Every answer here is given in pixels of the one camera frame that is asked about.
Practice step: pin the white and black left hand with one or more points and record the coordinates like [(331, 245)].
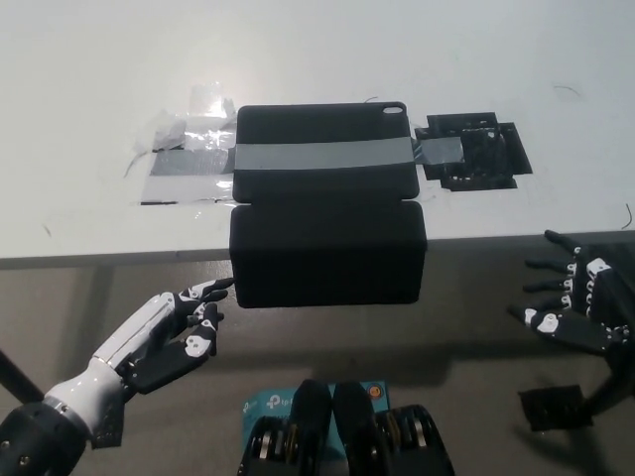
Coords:
[(149, 327)]

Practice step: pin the white and black right hand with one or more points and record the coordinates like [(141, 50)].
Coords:
[(605, 297)]

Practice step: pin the black folding tablet cover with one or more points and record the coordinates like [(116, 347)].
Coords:
[(327, 248)]

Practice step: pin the large black floor plate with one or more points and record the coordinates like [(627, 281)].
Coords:
[(554, 407)]

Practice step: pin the teal TP-Link box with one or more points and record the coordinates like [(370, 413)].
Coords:
[(263, 404)]

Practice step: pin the black slanted rod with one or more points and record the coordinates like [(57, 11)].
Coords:
[(17, 378)]

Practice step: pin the silver tape piece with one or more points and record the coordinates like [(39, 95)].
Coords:
[(178, 188)]

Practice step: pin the crumpled white tape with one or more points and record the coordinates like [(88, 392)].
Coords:
[(168, 134)]

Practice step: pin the shiny clear tape strip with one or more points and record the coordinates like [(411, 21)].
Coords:
[(208, 138)]

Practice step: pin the black 3D-printed fixture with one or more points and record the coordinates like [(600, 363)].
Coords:
[(476, 121)]

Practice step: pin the clear tape patch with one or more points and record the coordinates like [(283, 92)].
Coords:
[(211, 101)]

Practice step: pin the gray duct tape strip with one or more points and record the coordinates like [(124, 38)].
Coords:
[(322, 156)]

